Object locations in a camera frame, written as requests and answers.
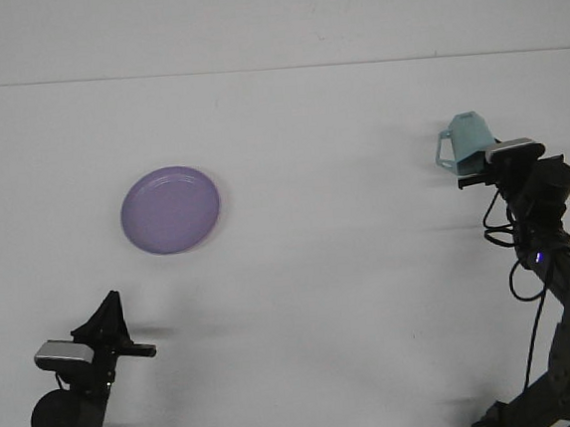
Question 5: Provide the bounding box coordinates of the round purple plate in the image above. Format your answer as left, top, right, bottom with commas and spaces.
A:
115, 160, 228, 261

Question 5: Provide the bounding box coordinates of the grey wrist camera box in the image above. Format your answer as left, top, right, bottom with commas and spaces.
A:
32, 335, 99, 371
482, 134, 548, 166

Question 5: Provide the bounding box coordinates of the pale blue hexagonal cup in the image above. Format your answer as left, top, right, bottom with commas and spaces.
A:
429, 108, 501, 180

